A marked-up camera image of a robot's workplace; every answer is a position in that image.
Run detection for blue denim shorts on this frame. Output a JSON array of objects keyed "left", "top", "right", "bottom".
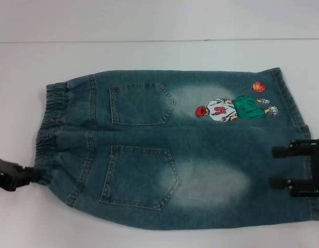
[{"left": 32, "top": 67, "right": 313, "bottom": 224}]

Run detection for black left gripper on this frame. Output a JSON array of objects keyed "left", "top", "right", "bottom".
[{"left": 0, "top": 154, "right": 50, "bottom": 192}]

